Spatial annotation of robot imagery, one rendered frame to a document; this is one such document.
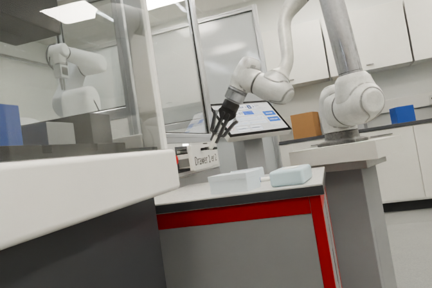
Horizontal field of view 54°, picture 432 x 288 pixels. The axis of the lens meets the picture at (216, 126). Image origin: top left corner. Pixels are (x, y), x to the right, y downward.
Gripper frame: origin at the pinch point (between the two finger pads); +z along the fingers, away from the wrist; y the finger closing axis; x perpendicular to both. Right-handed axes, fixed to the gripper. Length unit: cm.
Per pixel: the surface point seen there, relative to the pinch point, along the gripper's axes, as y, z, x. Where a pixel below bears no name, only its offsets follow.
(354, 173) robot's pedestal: -61, -14, -10
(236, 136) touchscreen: 5, 0, -68
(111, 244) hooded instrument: -15, 14, 106
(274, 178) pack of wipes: -36, -8, 68
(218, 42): 73, -56, -163
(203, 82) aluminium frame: 32, -22, -47
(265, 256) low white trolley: -43, 11, 71
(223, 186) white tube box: -24, 1, 66
